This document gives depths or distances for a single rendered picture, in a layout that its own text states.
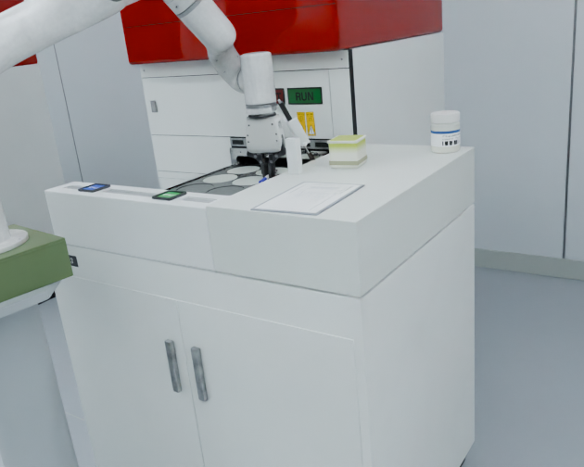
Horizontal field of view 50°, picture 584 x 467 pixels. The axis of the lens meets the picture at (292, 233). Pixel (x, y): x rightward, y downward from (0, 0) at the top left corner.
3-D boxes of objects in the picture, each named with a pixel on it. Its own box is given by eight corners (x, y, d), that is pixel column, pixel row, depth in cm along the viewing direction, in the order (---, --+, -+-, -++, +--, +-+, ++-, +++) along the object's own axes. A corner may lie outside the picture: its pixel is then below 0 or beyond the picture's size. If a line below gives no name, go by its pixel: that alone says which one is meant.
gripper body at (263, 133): (284, 107, 169) (287, 148, 173) (249, 109, 172) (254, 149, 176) (274, 112, 162) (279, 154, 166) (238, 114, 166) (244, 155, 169)
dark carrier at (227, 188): (240, 165, 195) (239, 163, 195) (334, 170, 176) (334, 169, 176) (161, 195, 169) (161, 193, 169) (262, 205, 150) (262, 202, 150)
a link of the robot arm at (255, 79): (238, 104, 169) (254, 106, 161) (232, 54, 165) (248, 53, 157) (265, 99, 173) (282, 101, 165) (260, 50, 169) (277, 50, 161)
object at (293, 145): (299, 168, 152) (294, 113, 148) (312, 169, 150) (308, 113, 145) (285, 174, 147) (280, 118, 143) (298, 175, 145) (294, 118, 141)
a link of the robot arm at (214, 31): (160, 18, 159) (237, 100, 176) (184, 13, 146) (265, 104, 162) (183, -7, 160) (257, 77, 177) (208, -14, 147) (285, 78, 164)
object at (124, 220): (84, 231, 170) (73, 181, 165) (242, 256, 139) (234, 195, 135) (55, 242, 162) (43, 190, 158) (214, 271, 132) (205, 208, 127)
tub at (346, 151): (339, 161, 154) (337, 134, 152) (368, 161, 151) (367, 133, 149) (328, 169, 148) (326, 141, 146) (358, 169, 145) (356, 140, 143)
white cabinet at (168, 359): (228, 386, 240) (198, 182, 214) (475, 463, 187) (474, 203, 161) (96, 491, 191) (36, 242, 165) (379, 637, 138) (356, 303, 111)
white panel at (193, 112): (162, 175, 227) (144, 62, 214) (361, 190, 182) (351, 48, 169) (157, 177, 224) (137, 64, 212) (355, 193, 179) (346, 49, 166)
